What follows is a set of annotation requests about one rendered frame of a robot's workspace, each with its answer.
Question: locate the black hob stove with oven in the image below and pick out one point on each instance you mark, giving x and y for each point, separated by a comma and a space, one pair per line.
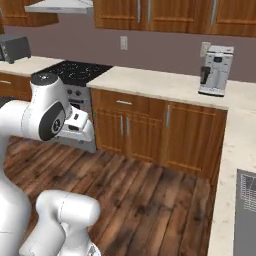
78, 71

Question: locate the dark grey toaster oven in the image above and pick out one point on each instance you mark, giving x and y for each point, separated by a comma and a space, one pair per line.
13, 48

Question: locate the grey range hood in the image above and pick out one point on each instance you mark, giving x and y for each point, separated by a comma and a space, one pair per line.
60, 6

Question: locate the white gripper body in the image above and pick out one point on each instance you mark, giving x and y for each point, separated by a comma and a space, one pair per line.
81, 133

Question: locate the grey sink basin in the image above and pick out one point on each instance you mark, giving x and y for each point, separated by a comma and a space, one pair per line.
246, 216

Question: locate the white coffee machine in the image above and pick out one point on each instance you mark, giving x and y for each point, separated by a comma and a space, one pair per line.
216, 71

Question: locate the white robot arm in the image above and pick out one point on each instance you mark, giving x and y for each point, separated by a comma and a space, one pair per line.
16, 120

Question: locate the wooden wall cupboard run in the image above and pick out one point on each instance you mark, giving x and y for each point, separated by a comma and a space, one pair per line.
173, 15

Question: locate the white wall socket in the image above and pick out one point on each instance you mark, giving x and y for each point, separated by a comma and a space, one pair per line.
124, 43
204, 48

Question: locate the wooden base cupboard run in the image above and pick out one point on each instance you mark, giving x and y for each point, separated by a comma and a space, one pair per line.
156, 130

